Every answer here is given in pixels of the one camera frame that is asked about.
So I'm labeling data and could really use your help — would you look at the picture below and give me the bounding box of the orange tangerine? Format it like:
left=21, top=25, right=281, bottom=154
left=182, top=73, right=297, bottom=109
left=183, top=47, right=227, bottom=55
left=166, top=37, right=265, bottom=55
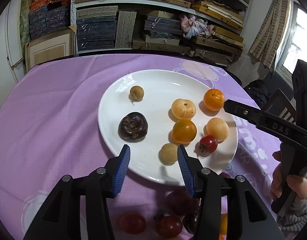
left=203, top=89, right=225, bottom=112

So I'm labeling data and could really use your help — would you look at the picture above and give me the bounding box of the red cherry tomato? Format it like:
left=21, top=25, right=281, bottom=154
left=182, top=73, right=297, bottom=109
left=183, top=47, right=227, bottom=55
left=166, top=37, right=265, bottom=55
left=154, top=213, right=183, bottom=238
left=118, top=212, right=146, bottom=235

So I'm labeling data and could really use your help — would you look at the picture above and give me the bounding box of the beige round fruit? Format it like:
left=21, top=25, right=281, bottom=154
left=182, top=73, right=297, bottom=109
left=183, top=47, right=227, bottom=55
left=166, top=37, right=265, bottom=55
left=159, top=143, right=178, bottom=165

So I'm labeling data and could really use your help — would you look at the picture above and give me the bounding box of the grey knit sleeve forearm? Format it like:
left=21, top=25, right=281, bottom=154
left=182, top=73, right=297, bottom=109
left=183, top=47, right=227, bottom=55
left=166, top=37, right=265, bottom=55
left=277, top=173, right=307, bottom=239

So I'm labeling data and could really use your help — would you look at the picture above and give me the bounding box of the person right hand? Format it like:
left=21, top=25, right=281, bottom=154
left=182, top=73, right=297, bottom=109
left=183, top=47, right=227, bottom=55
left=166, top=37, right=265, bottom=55
left=271, top=164, right=307, bottom=199

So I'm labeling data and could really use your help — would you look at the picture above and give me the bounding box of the pale round peach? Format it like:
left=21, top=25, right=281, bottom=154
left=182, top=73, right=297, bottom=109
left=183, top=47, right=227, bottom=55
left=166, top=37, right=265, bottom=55
left=206, top=118, right=229, bottom=142

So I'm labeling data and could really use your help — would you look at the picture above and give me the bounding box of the red tomato with calyx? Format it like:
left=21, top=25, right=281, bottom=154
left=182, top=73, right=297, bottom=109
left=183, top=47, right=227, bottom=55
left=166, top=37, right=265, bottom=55
left=199, top=135, right=218, bottom=154

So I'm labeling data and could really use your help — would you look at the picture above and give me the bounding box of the patterned beige curtain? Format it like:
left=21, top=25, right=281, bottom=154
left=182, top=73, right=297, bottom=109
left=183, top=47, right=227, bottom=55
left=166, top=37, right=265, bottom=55
left=249, top=0, right=291, bottom=73

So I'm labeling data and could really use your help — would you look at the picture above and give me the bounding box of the pale peach with stem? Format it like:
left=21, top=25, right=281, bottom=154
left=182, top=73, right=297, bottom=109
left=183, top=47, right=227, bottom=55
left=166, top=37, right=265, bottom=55
left=171, top=99, right=196, bottom=120

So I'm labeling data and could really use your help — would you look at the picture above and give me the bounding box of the dark red plum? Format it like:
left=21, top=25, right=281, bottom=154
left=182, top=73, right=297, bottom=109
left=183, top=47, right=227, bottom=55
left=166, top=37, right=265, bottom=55
left=167, top=189, right=200, bottom=216

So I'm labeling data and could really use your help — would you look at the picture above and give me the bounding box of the white oval plate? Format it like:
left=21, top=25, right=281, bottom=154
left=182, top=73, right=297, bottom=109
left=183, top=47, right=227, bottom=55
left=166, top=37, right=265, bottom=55
left=98, top=69, right=238, bottom=186

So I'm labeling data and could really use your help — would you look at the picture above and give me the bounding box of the metal storage shelf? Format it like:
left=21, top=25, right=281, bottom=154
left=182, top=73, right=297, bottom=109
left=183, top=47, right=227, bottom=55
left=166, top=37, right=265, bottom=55
left=29, top=0, right=252, bottom=66

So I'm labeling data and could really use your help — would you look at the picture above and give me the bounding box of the pink crumpled cloth bag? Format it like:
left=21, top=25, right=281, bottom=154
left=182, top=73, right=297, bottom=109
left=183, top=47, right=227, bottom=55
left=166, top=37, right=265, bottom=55
left=180, top=15, right=215, bottom=40

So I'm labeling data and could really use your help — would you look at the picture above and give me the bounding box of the small brown longan fruit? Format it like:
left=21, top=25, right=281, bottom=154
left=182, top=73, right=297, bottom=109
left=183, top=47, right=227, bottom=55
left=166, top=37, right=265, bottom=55
left=129, top=86, right=144, bottom=101

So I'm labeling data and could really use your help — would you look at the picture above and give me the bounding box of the framed picture in cardboard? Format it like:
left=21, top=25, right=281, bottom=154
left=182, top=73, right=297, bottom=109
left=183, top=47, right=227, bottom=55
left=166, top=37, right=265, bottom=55
left=25, top=25, right=77, bottom=72

